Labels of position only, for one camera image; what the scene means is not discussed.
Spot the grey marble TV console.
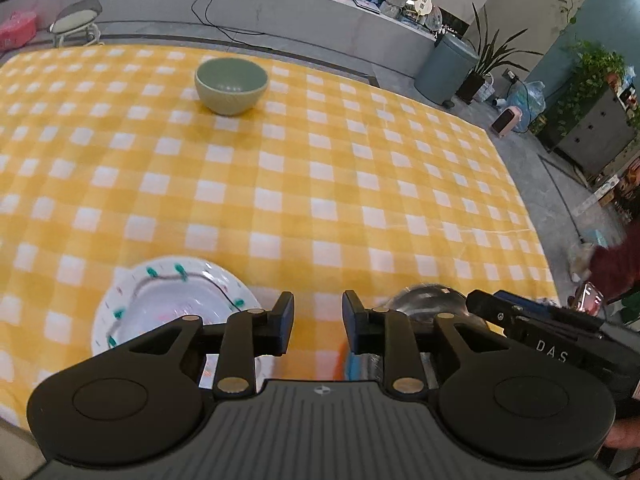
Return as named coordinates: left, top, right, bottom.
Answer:
left=0, top=0, right=441, bottom=81

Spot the leafy green plant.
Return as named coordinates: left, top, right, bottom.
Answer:
left=564, top=41, right=629, bottom=132

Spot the green ceramic bowl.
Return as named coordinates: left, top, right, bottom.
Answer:
left=194, top=57, right=270, bottom=117

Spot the large water bottle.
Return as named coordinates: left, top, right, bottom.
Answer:
left=506, top=80, right=547, bottom=134

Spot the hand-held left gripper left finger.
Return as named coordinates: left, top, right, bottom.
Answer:
left=117, top=291, right=296, bottom=395

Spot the grey drawer cabinet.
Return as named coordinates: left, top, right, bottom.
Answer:
left=554, top=87, right=639, bottom=177

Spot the round stool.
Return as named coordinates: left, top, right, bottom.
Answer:
left=48, top=0, right=104, bottom=49

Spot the blue steel-lined bowl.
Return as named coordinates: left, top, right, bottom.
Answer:
left=347, top=284, right=482, bottom=384

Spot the white plate with fruit drawings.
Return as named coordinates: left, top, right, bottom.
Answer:
left=91, top=256, right=266, bottom=392

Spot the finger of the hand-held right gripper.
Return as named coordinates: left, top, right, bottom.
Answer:
left=466, top=289, right=523, bottom=333

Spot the small pink heater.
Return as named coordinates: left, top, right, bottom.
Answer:
left=491, top=107, right=526, bottom=136

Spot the grey-blue trash bin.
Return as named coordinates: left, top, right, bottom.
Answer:
left=414, top=34, right=480, bottom=108

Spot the potted long-leaf plant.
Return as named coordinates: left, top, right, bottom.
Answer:
left=457, top=5, right=544, bottom=106

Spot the pink storage box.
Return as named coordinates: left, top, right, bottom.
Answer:
left=0, top=10, right=39, bottom=52

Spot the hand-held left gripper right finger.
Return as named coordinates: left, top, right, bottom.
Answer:
left=341, top=290, right=516, bottom=395

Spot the yellow checked tablecloth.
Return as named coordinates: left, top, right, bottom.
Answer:
left=0, top=44, right=560, bottom=428

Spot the dark red clothing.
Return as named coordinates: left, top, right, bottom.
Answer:
left=590, top=222, right=640, bottom=303

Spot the person's right hand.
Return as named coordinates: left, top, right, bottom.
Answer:
left=605, top=416, right=640, bottom=453

